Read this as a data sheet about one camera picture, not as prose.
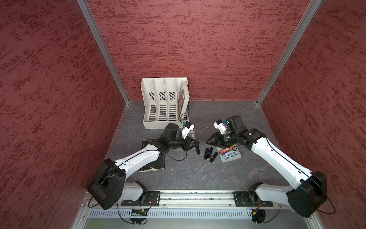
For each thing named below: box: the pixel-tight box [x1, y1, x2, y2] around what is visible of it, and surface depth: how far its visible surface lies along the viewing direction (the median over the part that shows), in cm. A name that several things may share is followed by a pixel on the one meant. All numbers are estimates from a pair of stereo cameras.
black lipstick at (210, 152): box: [206, 146, 214, 160], surface depth 93 cm
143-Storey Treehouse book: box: [216, 144, 242, 164], surface depth 89 cm
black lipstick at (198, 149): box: [195, 144, 201, 155], surface depth 79 cm
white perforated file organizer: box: [140, 77, 190, 130], surface depth 109 cm
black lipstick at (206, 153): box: [203, 147, 210, 160], surface depth 91 cm
